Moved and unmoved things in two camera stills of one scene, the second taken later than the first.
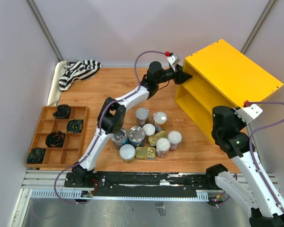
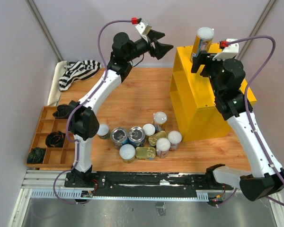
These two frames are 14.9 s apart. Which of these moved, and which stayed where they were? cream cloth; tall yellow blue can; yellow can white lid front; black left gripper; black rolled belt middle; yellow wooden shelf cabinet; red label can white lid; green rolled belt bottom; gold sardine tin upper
Moved: black left gripper; tall yellow blue can; yellow wooden shelf cabinet
Stayed: yellow can white lid front; red label can white lid; black rolled belt middle; green rolled belt bottom; gold sardine tin upper; cream cloth
